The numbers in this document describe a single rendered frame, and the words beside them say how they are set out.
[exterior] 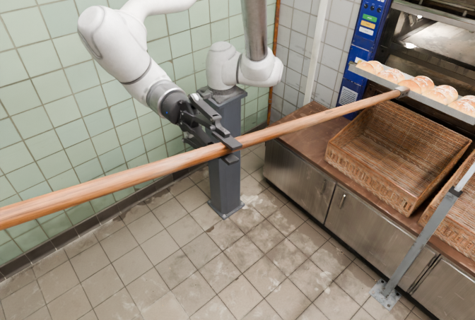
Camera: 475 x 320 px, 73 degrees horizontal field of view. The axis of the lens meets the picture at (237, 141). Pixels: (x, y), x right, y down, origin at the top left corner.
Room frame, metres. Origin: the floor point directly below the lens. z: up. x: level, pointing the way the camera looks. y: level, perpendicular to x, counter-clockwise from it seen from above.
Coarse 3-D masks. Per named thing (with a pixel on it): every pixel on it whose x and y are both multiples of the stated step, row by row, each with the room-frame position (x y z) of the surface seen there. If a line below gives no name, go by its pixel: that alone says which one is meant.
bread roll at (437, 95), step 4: (424, 92) 1.13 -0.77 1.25; (428, 92) 1.12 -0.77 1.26; (432, 92) 1.11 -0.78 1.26; (436, 92) 1.10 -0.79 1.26; (440, 92) 1.10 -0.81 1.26; (428, 96) 1.10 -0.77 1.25; (432, 96) 1.09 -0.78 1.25; (436, 96) 1.08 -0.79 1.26; (440, 96) 1.08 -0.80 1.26; (444, 96) 1.08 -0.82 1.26; (436, 100) 1.07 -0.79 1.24; (440, 100) 1.07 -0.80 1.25; (444, 100) 1.07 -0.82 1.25; (444, 104) 1.06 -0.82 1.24
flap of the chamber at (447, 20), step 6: (396, 6) 1.64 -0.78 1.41; (402, 6) 1.62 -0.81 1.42; (408, 6) 1.61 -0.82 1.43; (408, 12) 1.59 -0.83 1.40; (414, 12) 1.57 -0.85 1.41; (420, 12) 1.55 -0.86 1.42; (426, 12) 1.53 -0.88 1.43; (432, 18) 1.50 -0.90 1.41; (438, 18) 1.48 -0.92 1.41; (444, 18) 1.47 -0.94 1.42; (450, 18) 1.45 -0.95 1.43; (450, 24) 1.44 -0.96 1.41; (456, 24) 1.42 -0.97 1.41; (462, 24) 1.41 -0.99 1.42; (468, 24) 1.39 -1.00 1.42; (474, 30) 1.36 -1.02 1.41
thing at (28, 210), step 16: (384, 96) 1.00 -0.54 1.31; (320, 112) 0.75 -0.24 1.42; (336, 112) 0.78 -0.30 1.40; (272, 128) 0.61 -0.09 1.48; (288, 128) 0.64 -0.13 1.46; (304, 128) 0.68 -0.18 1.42; (256, 144) 0.56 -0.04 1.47; (160, 160) 0.42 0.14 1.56; (176, 160) 0.43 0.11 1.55; (192, 160) 0.44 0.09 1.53; (208, 160) 0.47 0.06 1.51; (112, 176) 0.36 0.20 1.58; (128, 176) 0.37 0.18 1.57; (144, 176) 0.38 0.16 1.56; (160, 176) 0.40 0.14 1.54; (64, 192) 0.31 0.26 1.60; (80, 192) 0.32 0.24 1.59; (96, 192) 0.33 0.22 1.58; (112, 192) 0.34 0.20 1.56; (0, 208) 0.26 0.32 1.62; (16, 208) 0.27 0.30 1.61; (32, 208) 0.27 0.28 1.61; (48, 208) 0.28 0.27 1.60; (64, 208) 0.29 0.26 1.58; (0, 224) 0.25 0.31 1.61; (16, 224) 0.26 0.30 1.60
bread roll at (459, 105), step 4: (452, 104) 1.04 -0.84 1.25; (456, 104) 1.03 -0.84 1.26; (460, 104) 1.02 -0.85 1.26; (464, 104) 1.02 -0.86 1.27; (468, 104) 1.01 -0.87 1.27; (456, 108) 1.02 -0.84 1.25; (460, 108) 1.01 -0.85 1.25; (464, 108) 1.00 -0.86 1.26; (468, 108) 1.00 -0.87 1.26; (472, 108) 1.00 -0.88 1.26; (464, 112) 0.99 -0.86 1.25; (468, 112) 0.99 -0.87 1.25; (472, 112) 0.98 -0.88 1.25; (472, 116) 0.98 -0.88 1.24
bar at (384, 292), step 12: (456, 192) 0.85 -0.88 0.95; (444, 204) 0.84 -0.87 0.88; (432, 216) 0.85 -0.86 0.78; (444, 216) 0.82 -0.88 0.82; (432, 228) 0.83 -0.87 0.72; (420, 240) 0.84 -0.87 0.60; (408, 252) 0.85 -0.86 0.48; (408, 264) 0.83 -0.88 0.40; (396, 276) 0.84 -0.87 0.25; (372, 288) 0.88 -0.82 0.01; (384, 288) 0.85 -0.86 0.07; (384, 300) 0.81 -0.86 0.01; (396, 300) 0.81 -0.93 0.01
